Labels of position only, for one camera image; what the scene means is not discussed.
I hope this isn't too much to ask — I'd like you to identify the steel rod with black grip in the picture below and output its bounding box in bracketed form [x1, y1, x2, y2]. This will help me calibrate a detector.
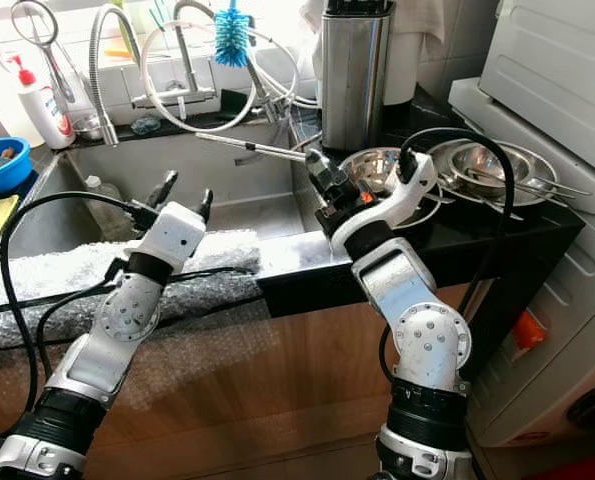
[195, 132, 313, 163]

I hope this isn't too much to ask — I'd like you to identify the clear plastic bottle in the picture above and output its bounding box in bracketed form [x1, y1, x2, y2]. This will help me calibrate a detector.
[85, 175, 128, 227]

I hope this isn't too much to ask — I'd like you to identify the white towel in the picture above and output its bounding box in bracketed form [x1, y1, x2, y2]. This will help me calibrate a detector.
[302, 0, 438, 101]

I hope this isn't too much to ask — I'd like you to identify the green plastic utensil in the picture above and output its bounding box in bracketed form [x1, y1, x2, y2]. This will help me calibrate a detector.
[112, 0, 139, 57]

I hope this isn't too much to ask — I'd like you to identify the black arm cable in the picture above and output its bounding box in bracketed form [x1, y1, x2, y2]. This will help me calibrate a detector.
[399, 126, 517, 301]
[0, 190, 153, 401]

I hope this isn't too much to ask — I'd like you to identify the round wire strainer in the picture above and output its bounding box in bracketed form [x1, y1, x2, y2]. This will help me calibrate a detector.
[10, 0, 79, 106]

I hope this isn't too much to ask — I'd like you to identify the steel bowl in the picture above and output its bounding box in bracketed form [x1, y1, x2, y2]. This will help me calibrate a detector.
[449, 140, 533, 201]
[340, 147, 414, 197]

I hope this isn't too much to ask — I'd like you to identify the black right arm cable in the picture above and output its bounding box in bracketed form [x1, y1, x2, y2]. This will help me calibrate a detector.
[399, 126, 517, 301]

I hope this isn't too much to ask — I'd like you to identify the white looped hose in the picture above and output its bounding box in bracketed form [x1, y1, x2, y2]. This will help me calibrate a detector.
[137, 20, 298, 134]

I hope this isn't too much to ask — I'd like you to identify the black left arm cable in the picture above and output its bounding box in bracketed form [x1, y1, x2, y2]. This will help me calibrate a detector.
[0, 190, 153, 401]

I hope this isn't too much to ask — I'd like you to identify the orange plastic tag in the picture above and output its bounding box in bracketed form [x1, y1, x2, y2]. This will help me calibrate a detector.
[514, 310, 546, 352]

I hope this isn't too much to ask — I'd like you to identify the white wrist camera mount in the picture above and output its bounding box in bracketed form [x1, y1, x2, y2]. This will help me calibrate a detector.
[330, 150, 439, 257]
[137, 200, 209, 277]

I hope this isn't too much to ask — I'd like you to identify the small steel cup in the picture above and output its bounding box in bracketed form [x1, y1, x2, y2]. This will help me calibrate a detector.
[72, 113, 106, 141]

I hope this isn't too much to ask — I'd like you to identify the white spray bottle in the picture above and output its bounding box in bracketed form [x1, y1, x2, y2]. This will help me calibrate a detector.
[0, 50, 28, 146]

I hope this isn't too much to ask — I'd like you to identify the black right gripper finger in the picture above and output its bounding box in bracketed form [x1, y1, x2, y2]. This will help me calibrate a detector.
[302, 149, 342, 192]

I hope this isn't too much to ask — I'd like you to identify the flexible steel faucet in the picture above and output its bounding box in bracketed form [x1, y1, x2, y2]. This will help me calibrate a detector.
[89, 5, 138, 147]

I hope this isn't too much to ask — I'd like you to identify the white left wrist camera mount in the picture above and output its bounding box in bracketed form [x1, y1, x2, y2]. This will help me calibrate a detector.
[137, 200, 209, 277]

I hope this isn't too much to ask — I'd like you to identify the white washing machine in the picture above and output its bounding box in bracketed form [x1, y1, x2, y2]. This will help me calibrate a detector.
[447, 0, 595, 451]

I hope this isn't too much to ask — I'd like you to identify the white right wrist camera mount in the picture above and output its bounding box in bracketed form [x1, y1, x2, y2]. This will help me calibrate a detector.
[330, 150, 439, 257]

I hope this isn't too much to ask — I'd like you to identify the white red-pump soap bottle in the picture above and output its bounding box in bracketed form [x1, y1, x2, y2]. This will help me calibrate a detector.
[9, 55, 75, 151]

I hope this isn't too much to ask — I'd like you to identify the steel sink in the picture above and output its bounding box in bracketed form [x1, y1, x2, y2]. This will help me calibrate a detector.
[27, 125, 338, 261]

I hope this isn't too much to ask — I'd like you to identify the steel knife block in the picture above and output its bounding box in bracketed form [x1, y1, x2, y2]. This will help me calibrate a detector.
[320, 0, 396, 152]

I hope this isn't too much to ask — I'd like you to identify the blue bottle brush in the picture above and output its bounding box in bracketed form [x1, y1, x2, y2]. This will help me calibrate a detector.
[215, 0, 253, 69]

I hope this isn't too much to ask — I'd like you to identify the chrome tap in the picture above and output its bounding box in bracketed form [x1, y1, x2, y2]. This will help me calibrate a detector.
[152, 0, 214, 113]

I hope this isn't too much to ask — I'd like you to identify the wooden cabinet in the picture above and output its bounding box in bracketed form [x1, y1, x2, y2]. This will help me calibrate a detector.
[0, 285, 473, 480]

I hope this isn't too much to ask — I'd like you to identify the bubble wrap edge padding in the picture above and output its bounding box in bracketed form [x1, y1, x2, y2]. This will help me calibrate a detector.
[0, 230, 263, 351]

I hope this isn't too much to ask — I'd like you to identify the blue plastic bowl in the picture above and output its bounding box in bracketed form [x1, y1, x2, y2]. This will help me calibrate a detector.
[0, 137, 33, 199]

